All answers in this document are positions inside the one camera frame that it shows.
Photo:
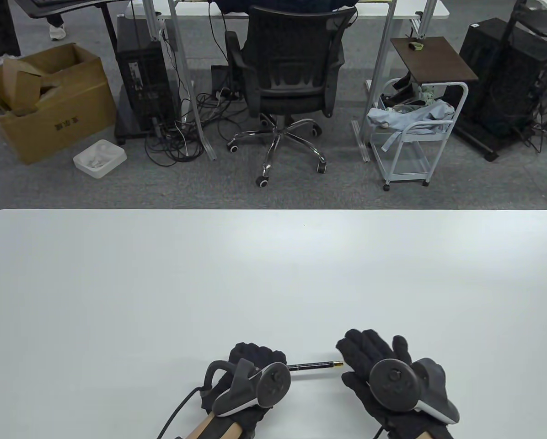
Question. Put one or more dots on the person's left hand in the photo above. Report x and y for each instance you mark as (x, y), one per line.
(255, 354)

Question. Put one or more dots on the person's right hand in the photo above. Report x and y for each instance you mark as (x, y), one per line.
(362, 352)

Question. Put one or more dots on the black gold fountain pen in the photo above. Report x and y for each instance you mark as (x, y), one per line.
(314, 366)

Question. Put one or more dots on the person's left forearm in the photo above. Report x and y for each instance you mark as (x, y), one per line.
(214, 427)

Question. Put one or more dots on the person's right forearm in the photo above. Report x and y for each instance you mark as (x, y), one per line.
(430, 436)

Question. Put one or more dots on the white metal cart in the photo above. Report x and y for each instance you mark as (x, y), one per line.
(406, 160)

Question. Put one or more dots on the light blue cloth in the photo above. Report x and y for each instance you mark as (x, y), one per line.
(415, 116)

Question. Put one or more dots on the white plastic tray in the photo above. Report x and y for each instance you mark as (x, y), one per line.
(100, 160)

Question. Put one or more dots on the black mesh office chair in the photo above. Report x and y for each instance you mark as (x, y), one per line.
(292, 68)

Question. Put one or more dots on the dark brown board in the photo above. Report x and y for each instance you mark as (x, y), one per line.
(433, 61)

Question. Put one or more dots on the brown cardboard box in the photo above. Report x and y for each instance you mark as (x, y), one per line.
(63, 123)

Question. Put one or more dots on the large black computer tower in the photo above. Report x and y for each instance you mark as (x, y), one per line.
(506, 77)

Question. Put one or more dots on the small green tape roll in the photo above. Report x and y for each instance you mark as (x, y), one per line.
(416, 46)

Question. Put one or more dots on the white desk with aluminium legs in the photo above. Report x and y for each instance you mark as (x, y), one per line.
(406, 7)

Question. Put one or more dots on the black desk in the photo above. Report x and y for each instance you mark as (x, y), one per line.
(49, 10)

